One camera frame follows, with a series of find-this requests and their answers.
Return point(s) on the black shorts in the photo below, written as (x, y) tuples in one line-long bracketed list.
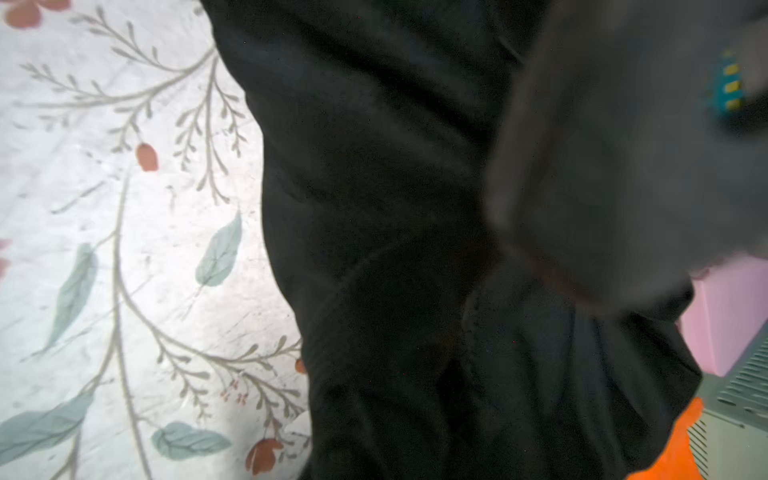
[(429, 354)]

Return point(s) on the mint green file organizer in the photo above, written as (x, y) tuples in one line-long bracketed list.
[(729, 441)]

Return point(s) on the orange shorts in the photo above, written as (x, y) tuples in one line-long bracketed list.
[(676, 462)]

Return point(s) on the teal plastic basket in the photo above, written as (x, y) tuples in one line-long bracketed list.
[(727, 94)]

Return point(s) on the pink plastic case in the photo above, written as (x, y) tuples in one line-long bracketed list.
[(728, 310)]

